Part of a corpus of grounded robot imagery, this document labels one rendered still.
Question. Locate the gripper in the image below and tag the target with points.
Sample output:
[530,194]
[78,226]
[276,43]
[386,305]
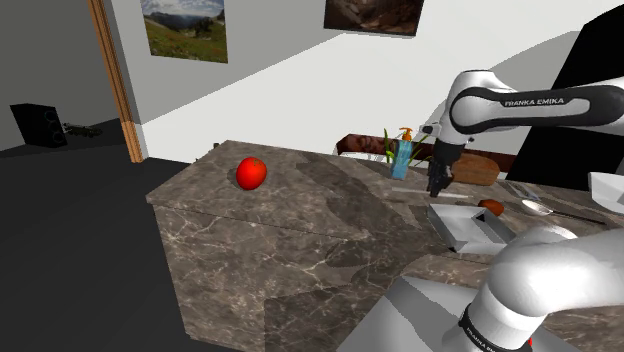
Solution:
[447,153]

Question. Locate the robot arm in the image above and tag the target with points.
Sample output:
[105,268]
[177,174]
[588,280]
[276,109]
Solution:
[536,273]

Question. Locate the brown bread loaf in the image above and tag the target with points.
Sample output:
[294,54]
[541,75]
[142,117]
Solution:
[475,170]

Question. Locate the blue soap dispenser orange pump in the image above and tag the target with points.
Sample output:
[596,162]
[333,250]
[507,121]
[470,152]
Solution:
[401,161]

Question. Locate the green leafy plant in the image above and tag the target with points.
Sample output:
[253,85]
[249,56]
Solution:
[388,148]

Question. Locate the small brown potato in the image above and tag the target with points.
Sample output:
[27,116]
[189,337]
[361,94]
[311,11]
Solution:
[492,207]

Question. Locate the silver sink basin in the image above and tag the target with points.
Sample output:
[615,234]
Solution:
[463,229]

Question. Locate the silver spoon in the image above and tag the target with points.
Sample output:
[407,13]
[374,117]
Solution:
[535,207]

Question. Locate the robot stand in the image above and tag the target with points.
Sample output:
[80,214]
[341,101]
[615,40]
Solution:
[409,317]

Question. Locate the red tomato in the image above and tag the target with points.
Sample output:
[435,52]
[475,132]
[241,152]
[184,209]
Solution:
[250,173]

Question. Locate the brown marble kitchen island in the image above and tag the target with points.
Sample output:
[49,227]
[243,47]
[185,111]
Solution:
[229,263]

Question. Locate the black speaker box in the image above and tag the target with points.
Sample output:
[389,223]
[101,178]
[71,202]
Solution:
[39,125]

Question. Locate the dark brown wall picture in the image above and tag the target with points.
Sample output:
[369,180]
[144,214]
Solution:
[373,15]

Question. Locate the mountain meadow wall picture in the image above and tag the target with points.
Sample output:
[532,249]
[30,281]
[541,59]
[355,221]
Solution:
[187,29]

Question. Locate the wooden door frame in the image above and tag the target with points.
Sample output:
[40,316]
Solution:
[114,78]

